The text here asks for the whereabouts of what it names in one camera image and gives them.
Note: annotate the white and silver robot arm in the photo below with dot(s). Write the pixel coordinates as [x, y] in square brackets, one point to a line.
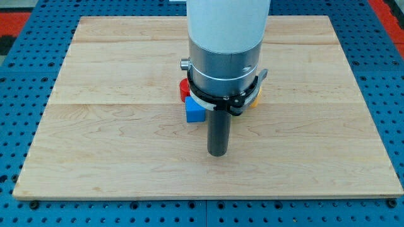
[224, 43]

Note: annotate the blue cube block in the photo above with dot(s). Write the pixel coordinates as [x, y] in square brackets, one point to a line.
[194, 112]

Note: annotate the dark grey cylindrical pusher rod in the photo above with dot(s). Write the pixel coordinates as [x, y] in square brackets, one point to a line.
[219, 123]

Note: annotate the red cylinder block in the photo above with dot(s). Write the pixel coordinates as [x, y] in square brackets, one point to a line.
[184, 89]

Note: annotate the yellow block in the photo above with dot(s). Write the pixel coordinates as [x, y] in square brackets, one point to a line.
[256, 100]

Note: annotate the light wooden board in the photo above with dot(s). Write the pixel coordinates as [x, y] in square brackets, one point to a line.
[115, 128]

